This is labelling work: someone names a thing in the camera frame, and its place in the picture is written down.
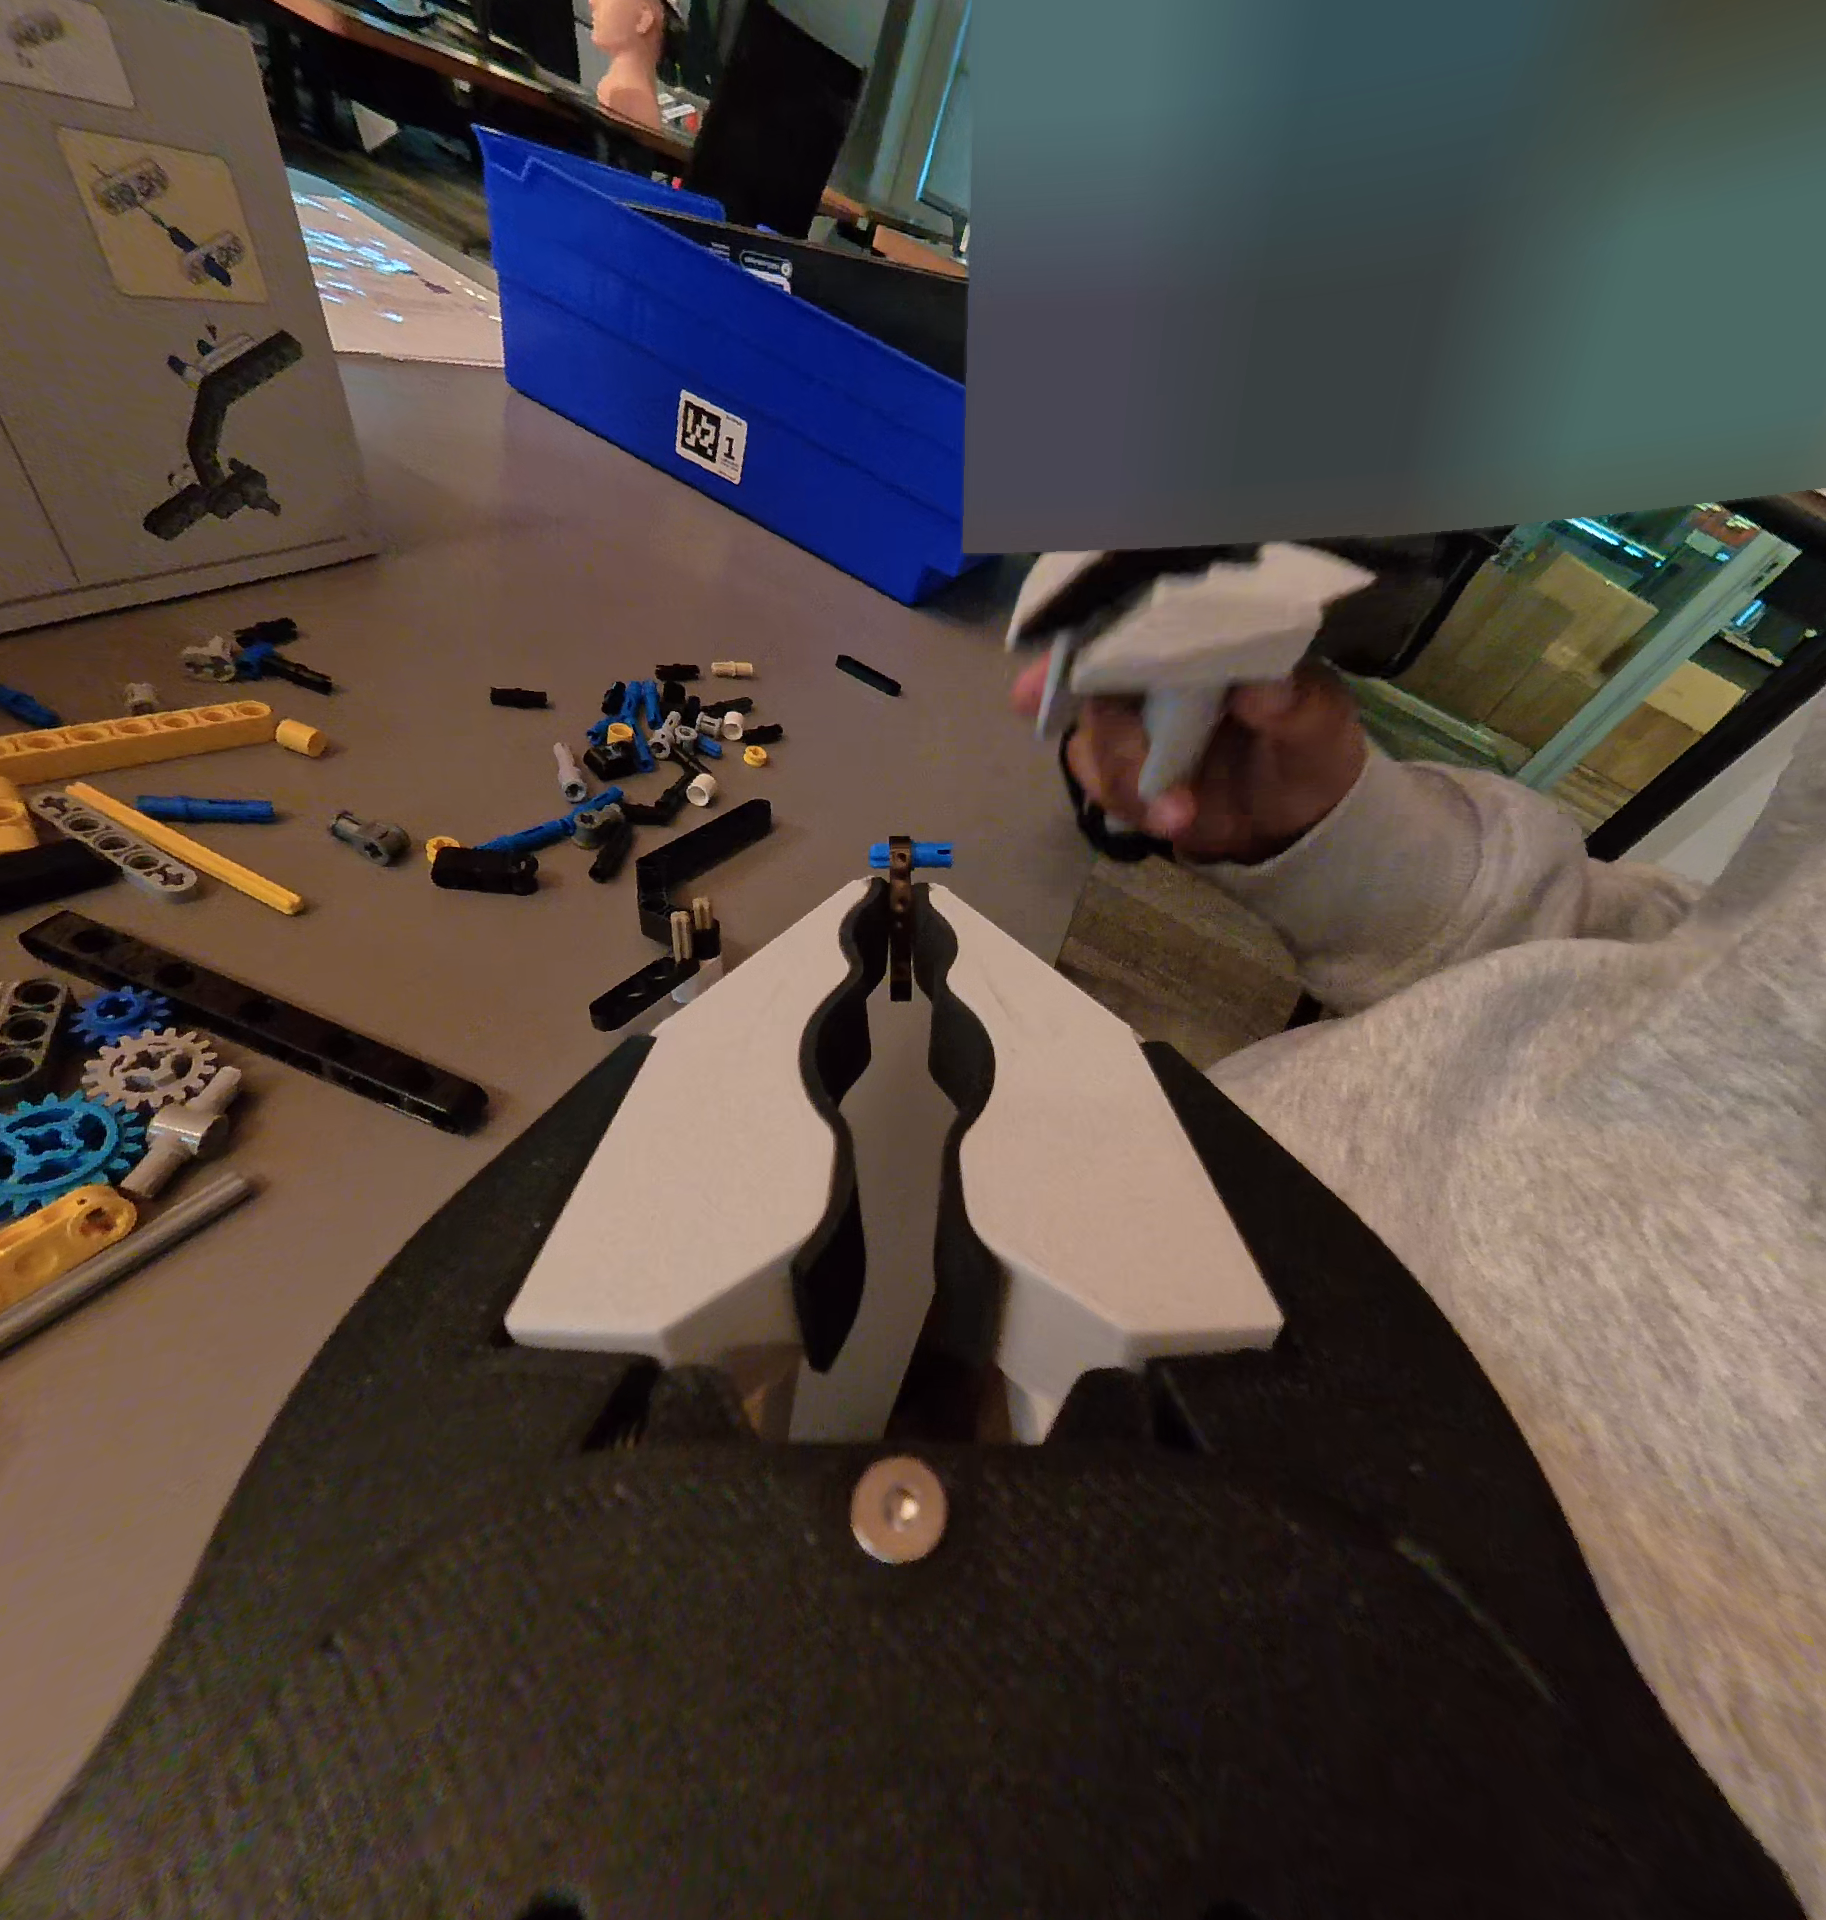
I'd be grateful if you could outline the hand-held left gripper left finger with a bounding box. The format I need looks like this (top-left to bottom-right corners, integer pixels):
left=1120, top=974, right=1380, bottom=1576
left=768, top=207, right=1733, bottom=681
left=506, top=881, right=894, bottom=1442

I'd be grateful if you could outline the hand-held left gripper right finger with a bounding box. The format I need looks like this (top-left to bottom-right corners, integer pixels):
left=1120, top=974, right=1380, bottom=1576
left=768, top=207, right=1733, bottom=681
left=912, top=883, right=1287, bottom=1445

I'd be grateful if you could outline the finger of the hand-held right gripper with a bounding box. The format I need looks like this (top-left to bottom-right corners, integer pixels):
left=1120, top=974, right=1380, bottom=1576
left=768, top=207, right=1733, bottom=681
left=1004, top=550, right=1113, bottom=745
left=1069, top=542, right=1380, bottom=805

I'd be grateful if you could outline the small black piece blue pin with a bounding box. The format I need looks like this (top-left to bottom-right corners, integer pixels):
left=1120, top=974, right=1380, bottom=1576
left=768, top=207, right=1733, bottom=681
left=867, top=834, right=958, bottom=1005

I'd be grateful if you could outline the person's right forearm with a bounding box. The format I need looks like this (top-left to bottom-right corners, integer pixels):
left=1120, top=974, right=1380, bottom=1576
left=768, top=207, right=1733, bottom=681
left=1182, top=742, right=1717, bottom=1025

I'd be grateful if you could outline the black bent lego beam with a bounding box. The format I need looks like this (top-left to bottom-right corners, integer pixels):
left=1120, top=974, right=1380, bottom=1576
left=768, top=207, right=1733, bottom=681
left=590, top=798, right=775, bottom=1036

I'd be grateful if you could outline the pile of small lego pins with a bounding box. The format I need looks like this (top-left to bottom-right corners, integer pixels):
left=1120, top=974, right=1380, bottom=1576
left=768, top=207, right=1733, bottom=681
left=544, top=658, right=789, bottom=859

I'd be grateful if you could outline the long black lego beam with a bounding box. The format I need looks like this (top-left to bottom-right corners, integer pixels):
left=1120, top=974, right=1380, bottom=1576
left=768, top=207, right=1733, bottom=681
left=20, top=909, right=493, bottom=1138

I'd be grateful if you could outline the light grey lego connector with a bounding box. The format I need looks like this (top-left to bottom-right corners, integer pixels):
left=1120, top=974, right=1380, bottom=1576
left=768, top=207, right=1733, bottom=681
left=121, top=1063, right=245, bottom=1200

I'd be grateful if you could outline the grey lego gear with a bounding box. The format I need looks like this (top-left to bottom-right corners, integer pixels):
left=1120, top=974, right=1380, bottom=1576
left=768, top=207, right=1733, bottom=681
left=80, top=1026, right=219, bottom=1113

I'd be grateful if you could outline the long grey lego axle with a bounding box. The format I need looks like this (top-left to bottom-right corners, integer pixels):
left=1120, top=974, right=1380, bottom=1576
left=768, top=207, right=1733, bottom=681
left=0, top=1171, right=254, bottom=1383

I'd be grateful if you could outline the yellow lego axle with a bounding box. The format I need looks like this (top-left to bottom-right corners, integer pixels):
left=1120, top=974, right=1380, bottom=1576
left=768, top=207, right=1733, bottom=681
left=64, top=781, right=306, bottom=917

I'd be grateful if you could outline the large blue lego gear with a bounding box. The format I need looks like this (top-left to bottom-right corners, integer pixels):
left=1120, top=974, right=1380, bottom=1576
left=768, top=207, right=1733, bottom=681
left=0, top=1093, right=147, bottom=1218

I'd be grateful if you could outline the short yellow lego beam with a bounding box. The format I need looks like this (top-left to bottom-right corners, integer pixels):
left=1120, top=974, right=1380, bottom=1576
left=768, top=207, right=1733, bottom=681
left=0, top=1184, right=140, bottom=1338

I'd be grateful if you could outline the thin grey lego beam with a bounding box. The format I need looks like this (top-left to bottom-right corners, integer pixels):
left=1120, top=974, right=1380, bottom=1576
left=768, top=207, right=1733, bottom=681
left=28, top=790, right=203, bottom=902

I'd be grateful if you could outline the grey blue black lego assembly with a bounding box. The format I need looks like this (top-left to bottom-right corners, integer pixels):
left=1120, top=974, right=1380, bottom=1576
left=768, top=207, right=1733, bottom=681
left=177, top=615, right=337, bottom=700

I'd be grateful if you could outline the long yellow lego beam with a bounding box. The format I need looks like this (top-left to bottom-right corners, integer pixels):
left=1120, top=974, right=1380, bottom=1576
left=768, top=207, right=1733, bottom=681
left=0, top=700, right=278, bottom=785

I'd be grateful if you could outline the wide black lego piece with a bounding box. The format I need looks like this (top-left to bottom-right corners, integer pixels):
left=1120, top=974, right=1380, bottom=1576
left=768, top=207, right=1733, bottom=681
left=0, top=838, right=122, bottom=928

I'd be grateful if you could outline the lego instruction booklet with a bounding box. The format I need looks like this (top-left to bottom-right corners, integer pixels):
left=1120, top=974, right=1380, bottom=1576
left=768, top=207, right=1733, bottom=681
left=0, top=0, right=379, bottom=648

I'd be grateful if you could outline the person's right hand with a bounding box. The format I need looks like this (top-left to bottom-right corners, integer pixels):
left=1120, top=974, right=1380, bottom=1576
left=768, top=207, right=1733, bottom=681
left=1061, top=666, right=1372, bottom=870

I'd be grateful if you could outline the wood grain board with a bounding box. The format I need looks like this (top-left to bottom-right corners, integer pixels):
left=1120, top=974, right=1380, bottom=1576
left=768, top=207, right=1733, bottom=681
left=1055, top=861, right=1313, bottom=1069

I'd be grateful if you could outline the blue plastic bin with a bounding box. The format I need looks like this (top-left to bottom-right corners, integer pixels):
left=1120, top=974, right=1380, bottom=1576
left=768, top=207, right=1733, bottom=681
left=470, top=122, right=1008, bottom=610

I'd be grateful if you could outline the person's grey sweater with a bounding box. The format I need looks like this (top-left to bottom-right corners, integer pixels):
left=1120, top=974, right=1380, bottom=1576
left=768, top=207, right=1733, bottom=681
left=1204, top=630, right=1826, bottom=1920

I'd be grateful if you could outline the mannequin head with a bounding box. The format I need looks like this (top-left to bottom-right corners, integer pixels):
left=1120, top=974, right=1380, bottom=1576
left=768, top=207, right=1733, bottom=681
left=590, top=0, right=693, bottom=116

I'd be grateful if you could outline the black metal frame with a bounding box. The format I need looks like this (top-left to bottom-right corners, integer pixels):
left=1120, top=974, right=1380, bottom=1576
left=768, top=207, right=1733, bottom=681
left=1302, top=486, right=1826, bottom=866

